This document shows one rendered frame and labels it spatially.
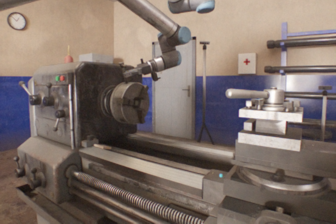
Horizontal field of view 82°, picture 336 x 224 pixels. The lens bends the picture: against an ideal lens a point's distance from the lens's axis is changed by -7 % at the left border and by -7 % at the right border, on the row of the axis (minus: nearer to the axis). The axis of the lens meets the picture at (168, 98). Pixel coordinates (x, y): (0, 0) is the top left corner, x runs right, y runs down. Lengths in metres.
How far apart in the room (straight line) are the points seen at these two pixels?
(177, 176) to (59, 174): 0.68
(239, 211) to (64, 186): 0.97
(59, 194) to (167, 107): 3.66
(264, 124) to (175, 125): 4.00
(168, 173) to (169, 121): 3.82
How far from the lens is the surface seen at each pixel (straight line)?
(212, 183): 0.78
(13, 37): 4.63
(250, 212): 0.63
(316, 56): 3.94
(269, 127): 0.67
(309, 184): 0.67
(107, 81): 1.34
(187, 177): 0.87
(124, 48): 5.60
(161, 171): 0.92
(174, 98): 4.54
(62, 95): 1.31
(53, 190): 1.34
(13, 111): 4.57
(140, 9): 1.03
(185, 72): 4.40
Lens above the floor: 1.21
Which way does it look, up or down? 4 degrees down
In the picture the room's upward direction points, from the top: straight up
